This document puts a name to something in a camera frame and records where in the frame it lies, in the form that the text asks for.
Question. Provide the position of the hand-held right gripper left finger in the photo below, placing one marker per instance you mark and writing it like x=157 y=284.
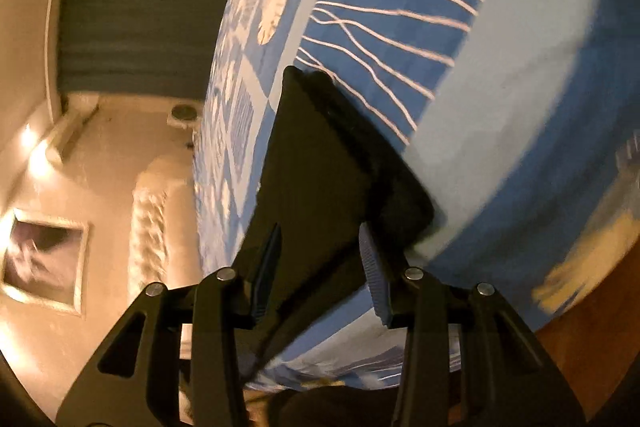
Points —
x=265 y=269

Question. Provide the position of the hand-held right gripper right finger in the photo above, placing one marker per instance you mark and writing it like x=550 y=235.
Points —
x=373 y=277

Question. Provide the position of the black pants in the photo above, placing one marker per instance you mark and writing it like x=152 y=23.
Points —
x=320 y=177

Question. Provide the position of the blue leaf-print bedsheet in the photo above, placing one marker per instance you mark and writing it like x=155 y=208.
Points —
x=500 y=107

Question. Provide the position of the dark green curtain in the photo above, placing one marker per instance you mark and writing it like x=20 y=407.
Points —
x=150 y=7

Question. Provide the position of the oval white-framed wall mirror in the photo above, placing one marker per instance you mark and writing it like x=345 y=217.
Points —
x=182 y=112

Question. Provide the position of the dark wall-mounted screen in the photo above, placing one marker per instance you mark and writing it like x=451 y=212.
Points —
x=45 y=257

